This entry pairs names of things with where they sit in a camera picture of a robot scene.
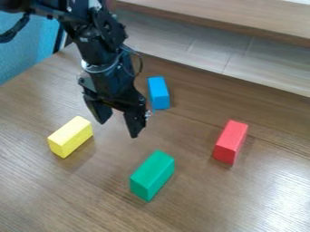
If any green block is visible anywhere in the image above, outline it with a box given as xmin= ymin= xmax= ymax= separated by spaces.
xmin=128 ymin=150 xmax=178 ymax=203

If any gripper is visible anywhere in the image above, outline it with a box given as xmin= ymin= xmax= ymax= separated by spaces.
xmin=76 ymin=53 xmax=148 ymax=140

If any blue block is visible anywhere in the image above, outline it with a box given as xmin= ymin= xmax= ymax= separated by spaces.
xmin=146 ymin=75 xmax=172 ymax=111

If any red block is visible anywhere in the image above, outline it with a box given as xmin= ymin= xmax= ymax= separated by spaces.
xmin=211 ymin=119 xmax=250 ymax=166

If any yellow block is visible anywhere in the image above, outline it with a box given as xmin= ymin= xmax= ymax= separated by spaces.
xmin=45 ymin=115 xmax=95 ymax=160

